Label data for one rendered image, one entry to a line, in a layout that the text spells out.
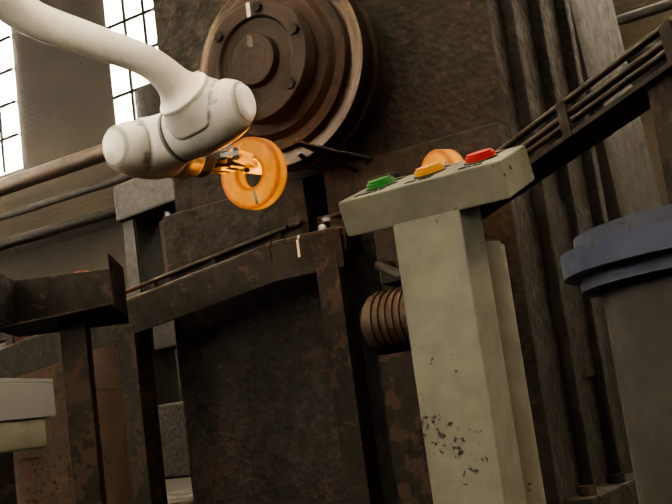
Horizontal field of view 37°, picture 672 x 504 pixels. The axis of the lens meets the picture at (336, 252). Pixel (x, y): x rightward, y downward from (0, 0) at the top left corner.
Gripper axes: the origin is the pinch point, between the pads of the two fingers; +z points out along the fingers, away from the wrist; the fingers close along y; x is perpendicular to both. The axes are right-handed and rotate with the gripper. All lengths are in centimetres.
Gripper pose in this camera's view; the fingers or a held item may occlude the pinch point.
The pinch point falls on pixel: (252, 166)
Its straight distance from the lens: 216.9
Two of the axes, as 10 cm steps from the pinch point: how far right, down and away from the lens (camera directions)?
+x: -1.6, -9.8, 1.1
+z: 5.2, 0.1, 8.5
